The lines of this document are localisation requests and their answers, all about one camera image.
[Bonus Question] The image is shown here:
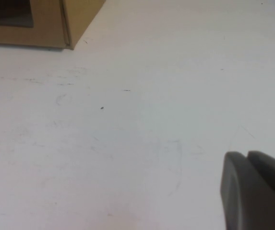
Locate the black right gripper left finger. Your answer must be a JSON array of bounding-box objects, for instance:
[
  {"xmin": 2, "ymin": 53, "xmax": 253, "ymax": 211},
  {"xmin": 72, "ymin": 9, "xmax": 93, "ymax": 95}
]
[{"xmin": 219, "ymin": 150, "xmax": 275, "ymax": 230}]

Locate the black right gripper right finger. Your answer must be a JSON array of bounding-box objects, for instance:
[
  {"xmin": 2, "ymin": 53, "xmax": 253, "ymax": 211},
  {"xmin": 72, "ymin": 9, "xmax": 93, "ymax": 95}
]
[{"xmin": 247, "ymin": 150, "xmax": 275, "ymax": 190}]

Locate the brown cardboard shoe box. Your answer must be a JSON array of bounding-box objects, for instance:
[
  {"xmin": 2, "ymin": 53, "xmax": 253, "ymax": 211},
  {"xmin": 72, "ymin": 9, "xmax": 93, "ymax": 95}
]
[{"xmin": 0, "ymin": 0, "xmax": 107, "ymax": 51}]

